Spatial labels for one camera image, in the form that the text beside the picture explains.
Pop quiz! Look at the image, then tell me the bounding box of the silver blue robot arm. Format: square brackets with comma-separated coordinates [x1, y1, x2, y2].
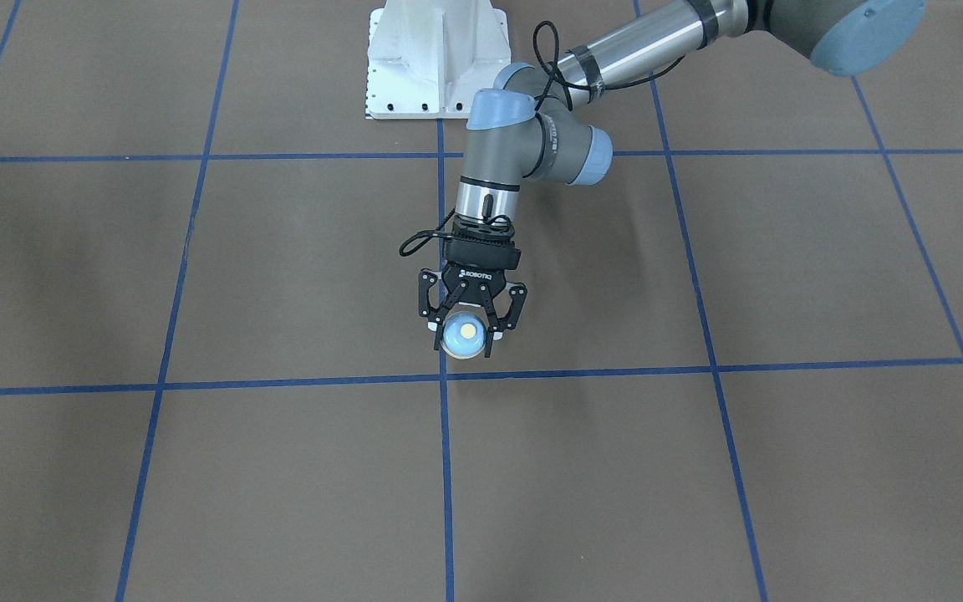
[418, 1, 925, 360]

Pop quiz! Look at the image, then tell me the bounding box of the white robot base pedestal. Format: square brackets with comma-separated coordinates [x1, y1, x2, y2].
[364, 1, 512, 120]

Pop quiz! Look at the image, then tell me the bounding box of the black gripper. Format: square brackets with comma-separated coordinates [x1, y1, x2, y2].
[418, 220, 528, 358]

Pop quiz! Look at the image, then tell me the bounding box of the light blue call bell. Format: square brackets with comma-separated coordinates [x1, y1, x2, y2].
[438, 311, 486, 360]

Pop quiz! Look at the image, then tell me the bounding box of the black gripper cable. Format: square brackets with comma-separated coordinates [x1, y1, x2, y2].
[399, 21, 687, 258]

